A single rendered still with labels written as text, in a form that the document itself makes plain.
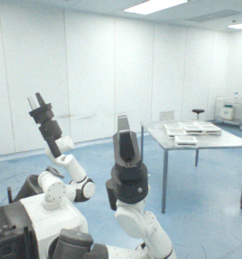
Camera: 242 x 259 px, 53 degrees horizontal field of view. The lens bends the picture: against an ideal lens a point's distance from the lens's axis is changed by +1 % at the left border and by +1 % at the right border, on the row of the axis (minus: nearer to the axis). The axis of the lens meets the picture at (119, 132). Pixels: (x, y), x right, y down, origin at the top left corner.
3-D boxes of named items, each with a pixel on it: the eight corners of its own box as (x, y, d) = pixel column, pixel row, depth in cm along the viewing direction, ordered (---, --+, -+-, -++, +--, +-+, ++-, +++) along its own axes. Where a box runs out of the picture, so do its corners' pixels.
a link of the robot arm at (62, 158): (62, 135, 113) (76, 155, 120) (45, 142, 114) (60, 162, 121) (60, 143, 108) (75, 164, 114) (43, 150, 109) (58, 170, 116)
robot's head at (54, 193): (47, 209, 78) (45, 184, 76) (38, 196, 86) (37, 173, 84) (67, 203, 81) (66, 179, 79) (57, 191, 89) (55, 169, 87)
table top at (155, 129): (140, 123, 421) (140, 121, 420) (200, 122, 432) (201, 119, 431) (163, 150, 276) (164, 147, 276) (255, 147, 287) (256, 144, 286)
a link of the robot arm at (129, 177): (105, 169, 48) (113, 206, 55) (154, 163, 48) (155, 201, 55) (104, 132, 58) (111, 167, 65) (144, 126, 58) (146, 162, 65)
